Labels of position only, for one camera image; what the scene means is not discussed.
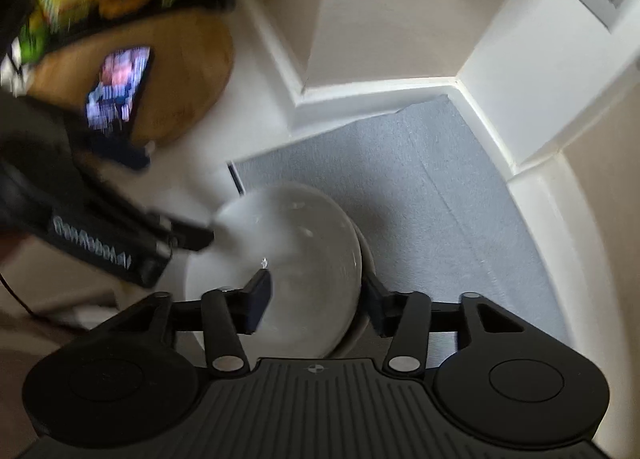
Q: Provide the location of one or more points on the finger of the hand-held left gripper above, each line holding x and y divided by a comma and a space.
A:
190, 236
125, 155

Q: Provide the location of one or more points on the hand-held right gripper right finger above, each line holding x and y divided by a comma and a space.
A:
375, 309

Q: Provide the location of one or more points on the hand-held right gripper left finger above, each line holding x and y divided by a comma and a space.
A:
260, 301

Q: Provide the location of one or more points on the white bowl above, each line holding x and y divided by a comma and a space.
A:
300, 239

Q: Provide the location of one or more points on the black smartphone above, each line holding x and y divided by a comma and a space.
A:
117, 84

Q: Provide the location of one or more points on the wooden cutting board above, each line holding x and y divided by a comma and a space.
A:
190, 74

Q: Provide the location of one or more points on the grey mat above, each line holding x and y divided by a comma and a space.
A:
450, 199

